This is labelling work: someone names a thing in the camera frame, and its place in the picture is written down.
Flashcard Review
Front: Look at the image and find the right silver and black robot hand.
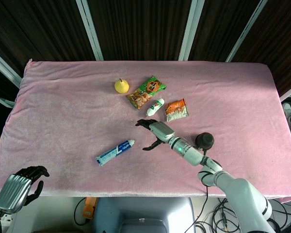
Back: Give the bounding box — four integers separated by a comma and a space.
135, 118, 176, 151

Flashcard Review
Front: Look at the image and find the left silver and black robot hand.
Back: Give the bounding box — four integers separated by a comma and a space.
0, 166, 50, 215

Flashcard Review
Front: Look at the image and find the black round container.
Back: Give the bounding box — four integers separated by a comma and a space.
196, 132, 213, 148

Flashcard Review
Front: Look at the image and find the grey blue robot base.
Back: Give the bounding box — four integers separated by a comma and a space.
92, 197, 196, 233

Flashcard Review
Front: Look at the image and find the small white drink bottle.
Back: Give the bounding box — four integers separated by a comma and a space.
145, 98, 165, 117

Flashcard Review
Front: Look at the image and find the orange and silver snack packet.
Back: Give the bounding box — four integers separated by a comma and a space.
164, 98, 190, 122

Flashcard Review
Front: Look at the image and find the green rice cracker bag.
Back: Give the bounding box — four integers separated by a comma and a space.
126, 75, 167, 111

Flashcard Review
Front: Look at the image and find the blue and white toothpaste tube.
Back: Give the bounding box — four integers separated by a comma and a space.
95, 139, 136, 167

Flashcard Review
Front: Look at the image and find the yellow pear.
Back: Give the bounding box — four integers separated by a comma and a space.
114, 78, 130, 94

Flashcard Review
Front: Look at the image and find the orange power strip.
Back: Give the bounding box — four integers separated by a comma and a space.
83, 197, 98, 219

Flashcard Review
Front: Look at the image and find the pink plush table cloth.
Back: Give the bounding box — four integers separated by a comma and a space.
0, 60, 291, 204

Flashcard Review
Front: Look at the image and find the white shoe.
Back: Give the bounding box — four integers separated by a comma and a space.
282, 102, 291, 125

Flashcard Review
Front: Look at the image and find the black cable with yellow plug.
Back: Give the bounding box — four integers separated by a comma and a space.
218, 198, 230, 231

